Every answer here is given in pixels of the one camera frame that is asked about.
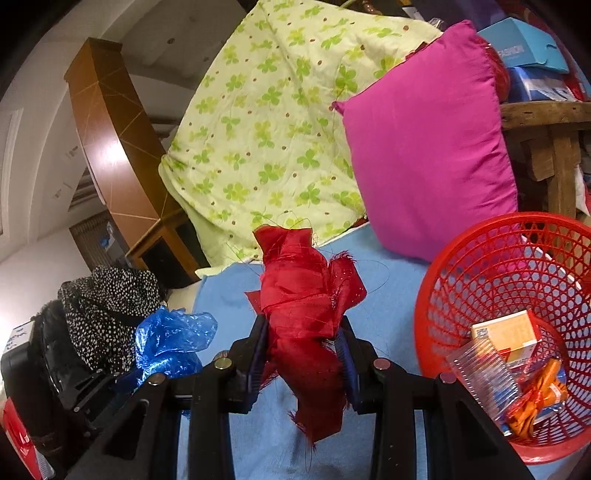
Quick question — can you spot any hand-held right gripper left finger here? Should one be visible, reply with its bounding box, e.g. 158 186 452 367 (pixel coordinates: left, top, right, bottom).
65 315 271 480

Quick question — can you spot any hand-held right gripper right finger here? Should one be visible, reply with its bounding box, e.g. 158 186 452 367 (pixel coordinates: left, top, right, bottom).
335 316 536 480

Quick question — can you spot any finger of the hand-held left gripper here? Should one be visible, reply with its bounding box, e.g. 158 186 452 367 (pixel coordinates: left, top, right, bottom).
69 367 148 430

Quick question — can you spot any red cloth bundle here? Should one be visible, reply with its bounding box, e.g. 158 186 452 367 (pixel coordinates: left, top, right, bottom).
245 224 368 455

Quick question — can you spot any blue plastic bag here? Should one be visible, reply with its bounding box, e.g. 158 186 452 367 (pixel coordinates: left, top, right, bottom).
117 305 219 393

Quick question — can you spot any red plastic mesh basket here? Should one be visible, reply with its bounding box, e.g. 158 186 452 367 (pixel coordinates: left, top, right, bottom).
413 212 591 464

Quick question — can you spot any clear plastic cup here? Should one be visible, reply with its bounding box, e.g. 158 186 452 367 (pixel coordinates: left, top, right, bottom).
445 344 522 421

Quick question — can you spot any white red medicine box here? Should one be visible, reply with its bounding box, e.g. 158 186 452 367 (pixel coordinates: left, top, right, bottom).
471 310 542 363

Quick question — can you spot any orange snack wrapper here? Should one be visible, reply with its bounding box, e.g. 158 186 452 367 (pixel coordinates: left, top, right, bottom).
505 357 568 439

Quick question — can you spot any black jacket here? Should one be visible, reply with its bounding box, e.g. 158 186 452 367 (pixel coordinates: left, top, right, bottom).
0 300 102 462

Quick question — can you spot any blue blanket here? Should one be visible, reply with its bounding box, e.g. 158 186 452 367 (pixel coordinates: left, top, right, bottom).
175 226 536 480

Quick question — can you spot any black white spotted garment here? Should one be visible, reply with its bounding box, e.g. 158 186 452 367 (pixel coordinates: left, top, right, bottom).
58 265 162 374

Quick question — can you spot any brown lattice door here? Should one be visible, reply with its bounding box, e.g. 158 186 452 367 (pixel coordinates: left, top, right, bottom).
69 215 132 275

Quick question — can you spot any magenta pillow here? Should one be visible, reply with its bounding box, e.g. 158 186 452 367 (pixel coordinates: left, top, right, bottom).
333 20 519 263

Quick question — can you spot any brown wooden cabinet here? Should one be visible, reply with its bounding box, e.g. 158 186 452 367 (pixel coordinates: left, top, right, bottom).
65 38 208 287

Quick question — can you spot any green floral quilt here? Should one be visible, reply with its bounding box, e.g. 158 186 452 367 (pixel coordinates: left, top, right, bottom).
158 0 444 278

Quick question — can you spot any rough wooden table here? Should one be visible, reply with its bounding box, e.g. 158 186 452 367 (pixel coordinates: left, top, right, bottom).
499 100 591 217

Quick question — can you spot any red cushion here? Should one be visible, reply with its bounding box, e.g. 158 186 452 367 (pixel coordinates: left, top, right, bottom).
485 44 511 100

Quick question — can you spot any blue white package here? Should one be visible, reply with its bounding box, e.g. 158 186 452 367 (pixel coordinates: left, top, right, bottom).
505 67 578 103

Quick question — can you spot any blue cardboard box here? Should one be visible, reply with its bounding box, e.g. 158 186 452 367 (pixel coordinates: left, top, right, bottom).
478 17 571 75

